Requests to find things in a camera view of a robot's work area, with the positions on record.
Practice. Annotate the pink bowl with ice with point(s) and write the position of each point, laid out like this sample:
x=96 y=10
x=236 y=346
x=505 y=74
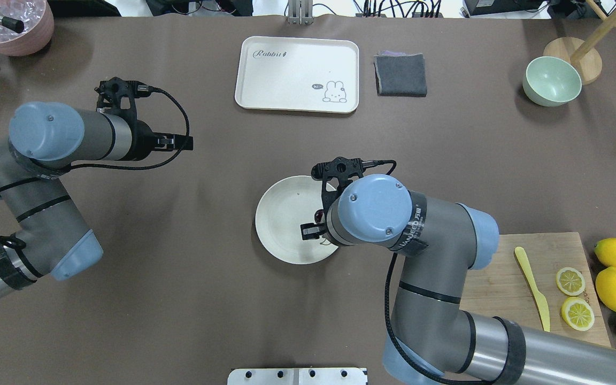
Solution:
x=26 y=27

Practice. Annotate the aluminium frame post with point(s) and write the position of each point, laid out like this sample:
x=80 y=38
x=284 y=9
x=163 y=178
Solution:
x=300 y=12

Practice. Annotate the cream rabbit tray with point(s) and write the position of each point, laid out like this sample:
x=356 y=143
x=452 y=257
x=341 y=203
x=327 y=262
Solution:
x=298 y=74

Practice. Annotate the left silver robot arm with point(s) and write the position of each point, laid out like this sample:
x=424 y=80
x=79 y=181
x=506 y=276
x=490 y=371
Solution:
x=42 y=231

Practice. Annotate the grey folded cloth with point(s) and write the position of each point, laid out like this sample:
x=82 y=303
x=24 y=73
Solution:
x=400 y=74

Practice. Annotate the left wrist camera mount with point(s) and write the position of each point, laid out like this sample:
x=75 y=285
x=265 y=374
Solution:
x=117 y=97

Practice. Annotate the yellow plastic knife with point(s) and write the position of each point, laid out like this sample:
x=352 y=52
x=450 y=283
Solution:
x=539 y=298

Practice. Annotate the wooden cup tree stand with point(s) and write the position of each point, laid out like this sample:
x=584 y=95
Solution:
x=582 y=54

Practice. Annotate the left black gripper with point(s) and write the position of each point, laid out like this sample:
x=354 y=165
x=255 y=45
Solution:
x=142 y=143

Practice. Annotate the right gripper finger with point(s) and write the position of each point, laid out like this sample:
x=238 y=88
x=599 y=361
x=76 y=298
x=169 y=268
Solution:
x=311 y=231

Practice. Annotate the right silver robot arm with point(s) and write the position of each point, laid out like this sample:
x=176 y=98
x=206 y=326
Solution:
x=428 y=335

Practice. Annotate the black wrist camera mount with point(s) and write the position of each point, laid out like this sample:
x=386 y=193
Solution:
x=344 y=170

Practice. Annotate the mint green bowl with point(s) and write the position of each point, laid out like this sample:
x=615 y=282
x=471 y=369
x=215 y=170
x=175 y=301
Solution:
x=551 y=82

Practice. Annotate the dark red cherry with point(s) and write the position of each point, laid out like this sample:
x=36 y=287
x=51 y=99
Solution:
x=318 y=216

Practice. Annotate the cream round plate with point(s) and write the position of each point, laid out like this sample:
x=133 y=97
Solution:
x=280 y=212

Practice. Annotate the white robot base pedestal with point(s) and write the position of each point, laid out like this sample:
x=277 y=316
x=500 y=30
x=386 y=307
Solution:
x=305 y=375

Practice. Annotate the lemon slice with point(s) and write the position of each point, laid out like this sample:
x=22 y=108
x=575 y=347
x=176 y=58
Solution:
x=577 y=314
x=570 y=281

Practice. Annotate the wooden cutting board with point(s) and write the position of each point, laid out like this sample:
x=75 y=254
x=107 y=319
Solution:
x=501 y=290

